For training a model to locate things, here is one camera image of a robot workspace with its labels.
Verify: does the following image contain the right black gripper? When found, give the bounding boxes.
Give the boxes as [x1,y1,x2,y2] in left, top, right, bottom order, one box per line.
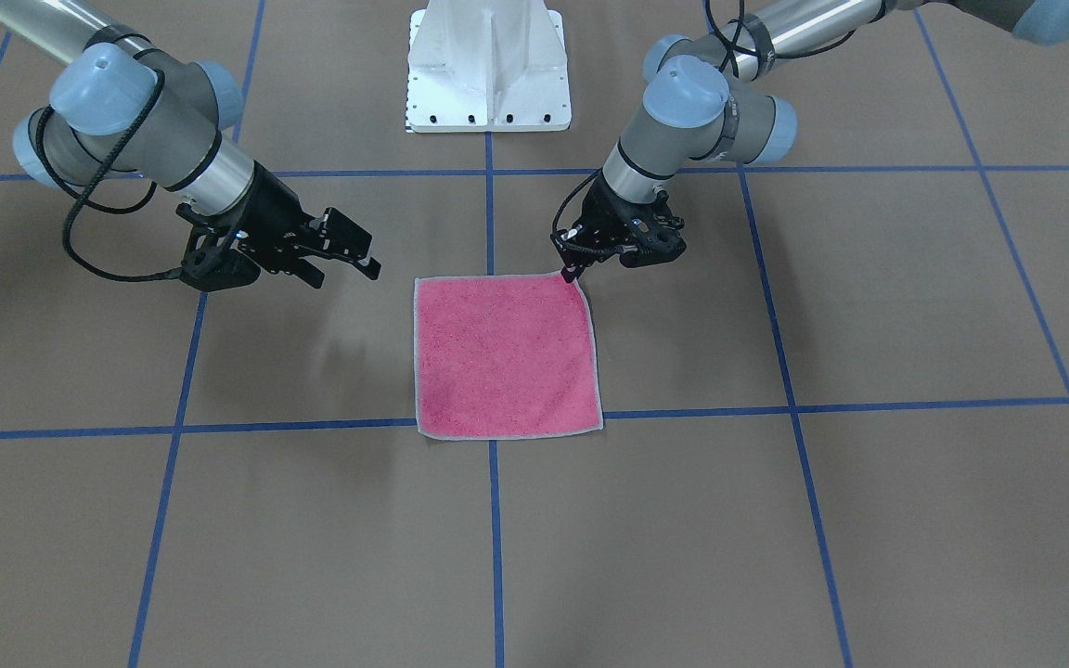
[175,164,381,291]

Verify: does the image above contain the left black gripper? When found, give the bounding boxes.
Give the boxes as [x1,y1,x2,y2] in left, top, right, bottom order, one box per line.
[551,174,687,284]

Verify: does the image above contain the pink grey-backed towel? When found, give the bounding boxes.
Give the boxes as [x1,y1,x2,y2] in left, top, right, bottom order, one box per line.
[413,271,605,441]

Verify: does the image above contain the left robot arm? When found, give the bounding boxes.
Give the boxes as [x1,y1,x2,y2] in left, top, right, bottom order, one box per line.
[549,1,918,283]

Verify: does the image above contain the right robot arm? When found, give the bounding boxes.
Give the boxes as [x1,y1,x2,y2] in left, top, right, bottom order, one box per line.
[0,1,379,292]

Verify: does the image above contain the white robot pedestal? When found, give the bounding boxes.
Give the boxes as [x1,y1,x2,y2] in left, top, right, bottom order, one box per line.
[405,1,573,133]

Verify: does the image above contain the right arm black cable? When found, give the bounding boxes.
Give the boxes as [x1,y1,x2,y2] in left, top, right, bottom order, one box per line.
[33,65,187,283]

